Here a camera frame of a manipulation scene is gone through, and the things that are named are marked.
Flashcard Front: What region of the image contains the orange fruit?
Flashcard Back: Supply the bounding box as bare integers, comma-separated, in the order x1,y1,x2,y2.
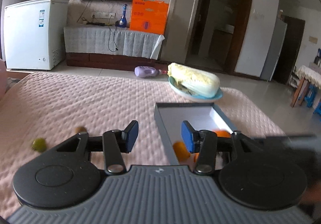
213,129,231,138

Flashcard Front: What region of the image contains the yellow orange tomato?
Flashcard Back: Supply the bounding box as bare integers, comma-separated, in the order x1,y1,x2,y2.
173,141,190,162

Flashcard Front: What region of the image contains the green lime fruit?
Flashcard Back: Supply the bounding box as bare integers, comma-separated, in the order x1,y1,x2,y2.
31,137,47,153

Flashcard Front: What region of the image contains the small orange mandarin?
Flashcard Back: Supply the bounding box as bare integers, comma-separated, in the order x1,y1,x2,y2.
193,153,199,163

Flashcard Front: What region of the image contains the brown kiwi far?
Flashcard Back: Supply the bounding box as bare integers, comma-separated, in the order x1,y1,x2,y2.
74,126,87,134

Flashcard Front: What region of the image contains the grey cardboard box lid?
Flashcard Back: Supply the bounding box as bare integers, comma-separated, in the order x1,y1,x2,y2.
154,103,237,165

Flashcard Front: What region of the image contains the blue plastic stool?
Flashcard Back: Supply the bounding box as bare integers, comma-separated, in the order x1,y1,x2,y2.
304,85,321,115

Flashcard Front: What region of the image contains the napa cabbage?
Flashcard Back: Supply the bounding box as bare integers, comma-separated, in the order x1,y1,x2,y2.
168,63,220,98

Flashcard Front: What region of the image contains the light blue plate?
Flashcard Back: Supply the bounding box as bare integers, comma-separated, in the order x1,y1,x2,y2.
168,77,223,103

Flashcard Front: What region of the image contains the wooden side table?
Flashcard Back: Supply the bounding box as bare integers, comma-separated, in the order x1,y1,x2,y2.
290,63,320,107

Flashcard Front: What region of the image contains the pink quilted table cover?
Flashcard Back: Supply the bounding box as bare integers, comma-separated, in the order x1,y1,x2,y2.
1,73,288,223

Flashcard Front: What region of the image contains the purple plastic jug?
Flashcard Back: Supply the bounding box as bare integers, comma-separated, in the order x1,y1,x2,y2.
134,66,161,78

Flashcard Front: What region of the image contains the cloth covered tv cabinet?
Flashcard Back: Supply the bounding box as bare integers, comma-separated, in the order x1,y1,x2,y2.
64,25,165,71

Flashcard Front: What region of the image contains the grey refrigerator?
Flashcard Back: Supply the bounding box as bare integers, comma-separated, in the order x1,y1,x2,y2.
260,18,287,81

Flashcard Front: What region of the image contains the black power strip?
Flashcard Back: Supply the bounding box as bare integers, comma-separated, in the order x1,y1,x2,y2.
86,22,106,26

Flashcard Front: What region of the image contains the blue glass bottle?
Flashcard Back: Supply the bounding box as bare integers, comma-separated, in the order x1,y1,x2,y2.
115,4,127,28

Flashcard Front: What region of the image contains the pink plush toy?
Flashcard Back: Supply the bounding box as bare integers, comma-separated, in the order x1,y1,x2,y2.
0,59,8,99

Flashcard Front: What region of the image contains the orange gift bag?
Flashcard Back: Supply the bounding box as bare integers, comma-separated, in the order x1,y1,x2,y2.
129,0,169,35

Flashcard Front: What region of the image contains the white chest freezer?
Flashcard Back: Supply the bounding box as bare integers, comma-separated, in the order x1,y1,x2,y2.
3,0,69,70

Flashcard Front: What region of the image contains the black hanging cable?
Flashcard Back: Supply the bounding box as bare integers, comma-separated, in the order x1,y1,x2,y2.
107,14,119,52

